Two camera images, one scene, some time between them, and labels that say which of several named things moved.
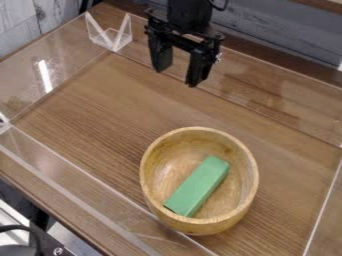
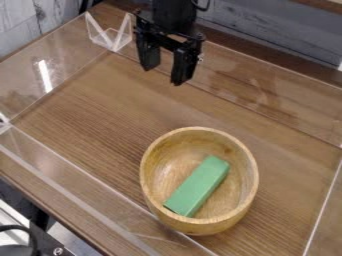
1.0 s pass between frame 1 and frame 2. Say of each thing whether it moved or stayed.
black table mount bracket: stayed
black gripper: moved
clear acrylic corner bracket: stayed
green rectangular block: stayed
